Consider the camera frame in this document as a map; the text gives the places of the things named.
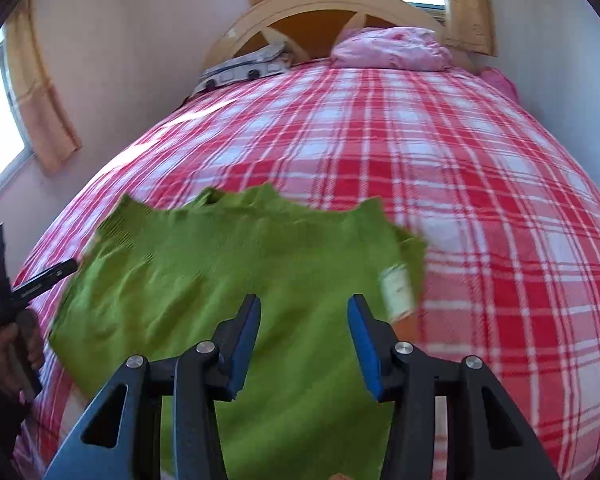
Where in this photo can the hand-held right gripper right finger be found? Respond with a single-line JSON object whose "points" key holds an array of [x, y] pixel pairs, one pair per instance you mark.
{"points": [[364, 345]]}

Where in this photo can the red plaid bed sheet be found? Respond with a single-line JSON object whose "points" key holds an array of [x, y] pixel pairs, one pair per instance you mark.
{"points": [[480, 185]]}

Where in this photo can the pink cloth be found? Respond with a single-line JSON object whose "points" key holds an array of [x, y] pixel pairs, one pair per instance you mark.
{"points": [[500, 82]]}

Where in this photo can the pink floral pillow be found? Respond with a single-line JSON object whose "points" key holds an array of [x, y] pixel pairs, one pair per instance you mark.
{"points": [[395, 47]]}

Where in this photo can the grey patterned pillow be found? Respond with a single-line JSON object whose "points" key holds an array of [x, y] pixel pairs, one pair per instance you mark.
{"points": [[240, 70]]}

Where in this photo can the green striped knit sweater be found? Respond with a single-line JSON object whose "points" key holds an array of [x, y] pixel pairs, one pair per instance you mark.
{"points": [[204, 270]]}

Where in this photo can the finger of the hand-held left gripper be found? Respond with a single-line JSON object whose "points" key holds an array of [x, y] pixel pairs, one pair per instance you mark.
{"points": [[44, 282]]}

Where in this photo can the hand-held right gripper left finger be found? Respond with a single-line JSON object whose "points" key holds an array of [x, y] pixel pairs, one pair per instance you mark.
{"points": [[245, 345]]}

